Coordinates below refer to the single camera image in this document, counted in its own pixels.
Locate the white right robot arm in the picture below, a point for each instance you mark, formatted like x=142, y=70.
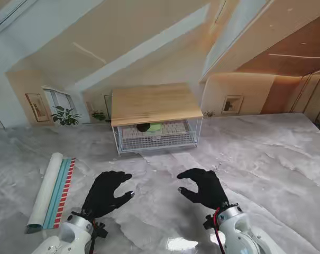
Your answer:
x=239, y=232

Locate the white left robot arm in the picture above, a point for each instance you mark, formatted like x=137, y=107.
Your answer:
x=72, y=238

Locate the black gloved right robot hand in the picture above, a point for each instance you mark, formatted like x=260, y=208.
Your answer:
x=210, y=188

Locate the teal striped mouse pad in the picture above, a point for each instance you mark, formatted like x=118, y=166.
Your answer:
x=50, y=193

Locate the black and green mouse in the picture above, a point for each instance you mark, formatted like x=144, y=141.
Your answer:
x=144, y=127

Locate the pink and white keyboard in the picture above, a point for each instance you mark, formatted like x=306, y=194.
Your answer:
x=175, y=128

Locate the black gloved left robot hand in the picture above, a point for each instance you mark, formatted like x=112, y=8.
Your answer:
x=101, y=193

